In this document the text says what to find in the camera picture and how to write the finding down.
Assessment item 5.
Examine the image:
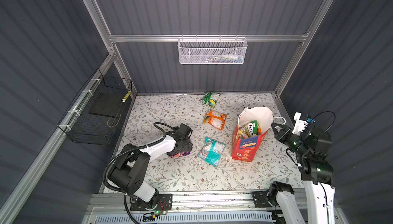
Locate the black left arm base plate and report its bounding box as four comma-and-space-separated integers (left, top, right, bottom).
130, 193, 173, 211

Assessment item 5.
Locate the red and white paper bag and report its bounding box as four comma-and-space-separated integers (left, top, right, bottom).
231, 107, 286, 162

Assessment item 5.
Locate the teal white snack bag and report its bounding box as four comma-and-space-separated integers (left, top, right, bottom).
197, 138, 226, 167

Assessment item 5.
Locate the purple Fox's candy bag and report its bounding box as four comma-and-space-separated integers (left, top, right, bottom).
169, 151, 191, 158

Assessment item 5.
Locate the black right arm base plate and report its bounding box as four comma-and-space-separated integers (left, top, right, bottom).
251, 190, 272, 208

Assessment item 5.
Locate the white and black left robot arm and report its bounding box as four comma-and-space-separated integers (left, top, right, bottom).
102, 122, 193, 208

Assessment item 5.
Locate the small green snack bag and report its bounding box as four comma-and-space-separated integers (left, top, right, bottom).
201, 92, 221, 109

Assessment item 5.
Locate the white wire mesh basket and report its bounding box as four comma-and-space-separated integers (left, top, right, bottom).
177, 37, 248, 65

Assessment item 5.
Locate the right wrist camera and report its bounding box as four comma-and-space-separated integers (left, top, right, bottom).
292, 112, 314, 136

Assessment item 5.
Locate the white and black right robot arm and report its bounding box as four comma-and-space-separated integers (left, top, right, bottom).
271, 123, 335, 224

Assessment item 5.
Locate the green Fox's candy bag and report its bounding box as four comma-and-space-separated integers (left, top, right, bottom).
244, 121, 259, 138

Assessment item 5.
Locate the orange snack bag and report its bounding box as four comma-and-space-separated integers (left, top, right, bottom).
203, 109, 227, 130

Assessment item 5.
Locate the black corrugated cable conduit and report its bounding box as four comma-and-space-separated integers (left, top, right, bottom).
102, 122, 173, 224

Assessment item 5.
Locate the white perforated vent panel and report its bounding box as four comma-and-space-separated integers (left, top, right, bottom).
93, 211, 274, 224

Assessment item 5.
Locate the black wire basket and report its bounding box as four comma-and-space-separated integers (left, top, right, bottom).
58, 70, 133, 146

